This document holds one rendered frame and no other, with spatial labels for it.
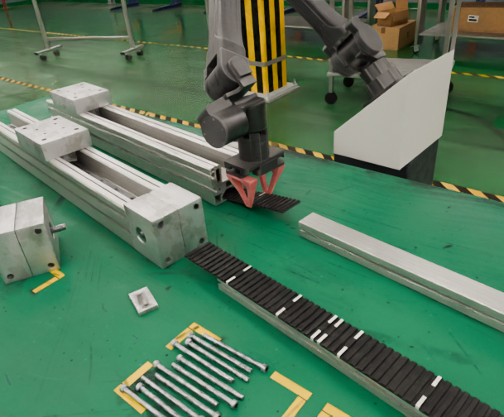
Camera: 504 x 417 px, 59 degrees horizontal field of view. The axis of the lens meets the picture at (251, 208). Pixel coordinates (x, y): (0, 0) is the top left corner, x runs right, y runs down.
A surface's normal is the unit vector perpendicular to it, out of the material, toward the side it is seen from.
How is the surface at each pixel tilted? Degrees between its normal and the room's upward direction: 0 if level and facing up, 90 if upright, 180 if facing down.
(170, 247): 90
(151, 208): 0
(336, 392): 0
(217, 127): 90
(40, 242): 90
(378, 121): 90
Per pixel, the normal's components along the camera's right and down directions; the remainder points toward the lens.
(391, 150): -0.67, 0.43
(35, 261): 0.39, 0.45
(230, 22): 0.48, -0.38
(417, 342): -0.08, -0.85
